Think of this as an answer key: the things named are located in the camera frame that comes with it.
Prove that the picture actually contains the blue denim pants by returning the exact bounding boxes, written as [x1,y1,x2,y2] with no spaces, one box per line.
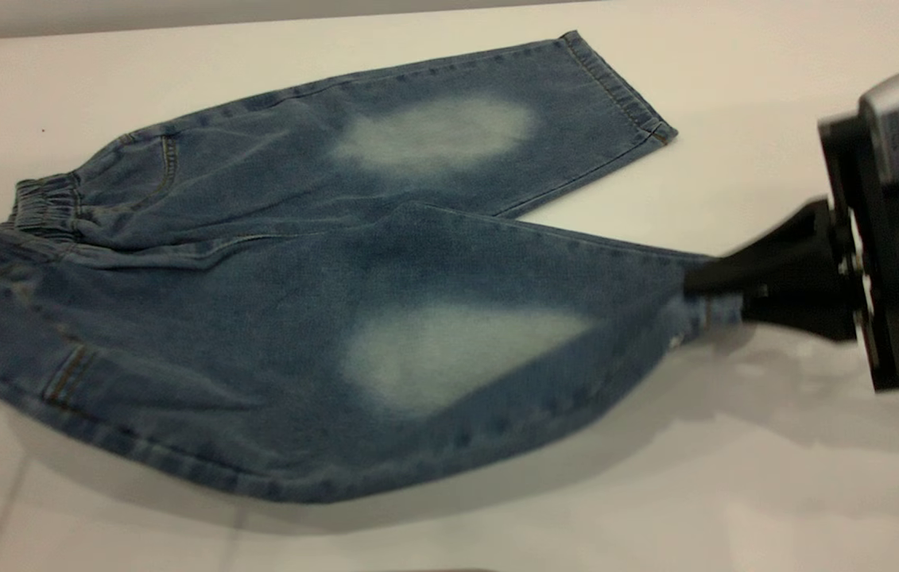
[0,30,744,505]

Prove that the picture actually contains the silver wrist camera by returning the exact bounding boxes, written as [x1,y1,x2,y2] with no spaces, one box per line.
[858,71,899,182]

